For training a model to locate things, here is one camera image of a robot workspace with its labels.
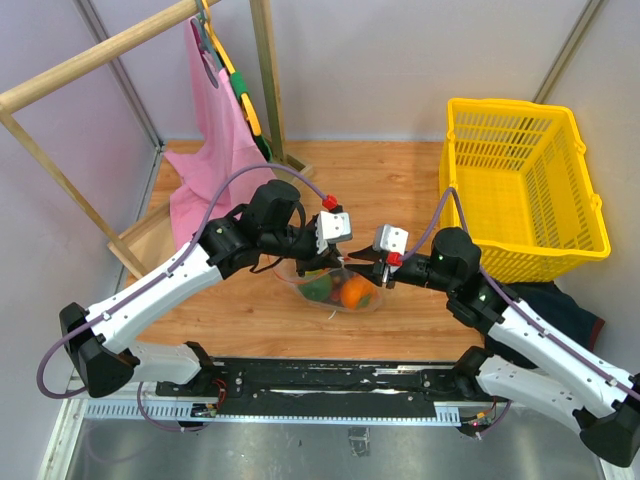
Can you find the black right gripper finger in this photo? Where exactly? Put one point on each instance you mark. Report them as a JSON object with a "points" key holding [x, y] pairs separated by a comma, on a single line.
{"points": [[368, 253], [374, 273]]}

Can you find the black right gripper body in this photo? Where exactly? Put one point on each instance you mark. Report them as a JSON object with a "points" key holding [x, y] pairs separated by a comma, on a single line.
{"points": [[417, 270]]}

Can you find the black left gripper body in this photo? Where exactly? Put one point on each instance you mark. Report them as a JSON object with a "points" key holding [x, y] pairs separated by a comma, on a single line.
{"points": [[293, 242]]}

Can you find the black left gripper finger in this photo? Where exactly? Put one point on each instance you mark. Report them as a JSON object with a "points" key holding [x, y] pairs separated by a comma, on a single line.
{"points": [[334, 253], [317, 262]]}

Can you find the green yellow mango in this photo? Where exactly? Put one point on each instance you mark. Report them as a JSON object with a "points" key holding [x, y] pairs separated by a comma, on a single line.
{"points": [[318, 289]]}

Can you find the orange persimmon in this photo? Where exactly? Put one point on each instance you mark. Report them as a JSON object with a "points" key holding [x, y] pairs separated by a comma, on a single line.
{"points": [[357, 293]]}

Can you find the clear zip bag orange zipper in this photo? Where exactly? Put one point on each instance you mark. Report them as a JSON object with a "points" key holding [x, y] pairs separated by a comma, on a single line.
{"points": [[287, 273]]}

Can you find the red cherry tomato sprig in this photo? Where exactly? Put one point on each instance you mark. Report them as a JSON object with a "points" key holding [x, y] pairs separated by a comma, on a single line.
{"points": [[335, 293]]}

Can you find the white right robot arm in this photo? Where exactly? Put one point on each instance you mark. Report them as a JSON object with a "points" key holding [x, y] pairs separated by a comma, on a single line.
{"points": [[593, 398]]}

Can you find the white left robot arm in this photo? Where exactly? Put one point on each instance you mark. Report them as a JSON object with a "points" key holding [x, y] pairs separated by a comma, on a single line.
{"points": [[101, 340]]}

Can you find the pink t-shirt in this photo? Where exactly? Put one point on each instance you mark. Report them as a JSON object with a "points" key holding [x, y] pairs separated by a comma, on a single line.
{"points": [[228, 143]]}

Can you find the yellow hanger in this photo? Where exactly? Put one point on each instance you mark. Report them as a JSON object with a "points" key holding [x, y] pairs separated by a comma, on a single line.
{"points": [[226, 61]]}

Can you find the dark navy cloth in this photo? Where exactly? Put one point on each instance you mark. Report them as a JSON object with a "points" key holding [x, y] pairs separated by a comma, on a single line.
{"points": [[561, 311]]}

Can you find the yellow plastic basket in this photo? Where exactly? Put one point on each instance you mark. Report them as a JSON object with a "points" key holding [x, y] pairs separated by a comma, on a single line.
{"points": [[525, 192]]}

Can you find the wooden clothes rack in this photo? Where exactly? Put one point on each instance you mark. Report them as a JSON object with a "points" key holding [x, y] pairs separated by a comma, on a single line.
{"points": [[107, 51]]}

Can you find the green hanger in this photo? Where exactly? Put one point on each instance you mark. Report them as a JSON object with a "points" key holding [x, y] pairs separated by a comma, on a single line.
{"points": [[240, 91]]}

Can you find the grey hanger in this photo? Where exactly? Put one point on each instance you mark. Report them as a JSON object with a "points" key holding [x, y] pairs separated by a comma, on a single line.
{"points": [[201, 26]]}

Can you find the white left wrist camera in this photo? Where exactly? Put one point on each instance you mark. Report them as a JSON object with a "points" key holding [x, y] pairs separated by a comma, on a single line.
{"points": [[332, 228]]}

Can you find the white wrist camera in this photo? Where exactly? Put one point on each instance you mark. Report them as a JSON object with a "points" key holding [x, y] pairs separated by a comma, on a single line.
{"points": [[389, 238], [332, 228]]}

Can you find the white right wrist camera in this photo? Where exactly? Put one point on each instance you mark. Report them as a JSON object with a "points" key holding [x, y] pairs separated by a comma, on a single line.
{"points": [[389, 238]]}

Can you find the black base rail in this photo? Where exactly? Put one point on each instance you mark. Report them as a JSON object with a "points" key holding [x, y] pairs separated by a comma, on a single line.
{"points": [[328, 390]]}

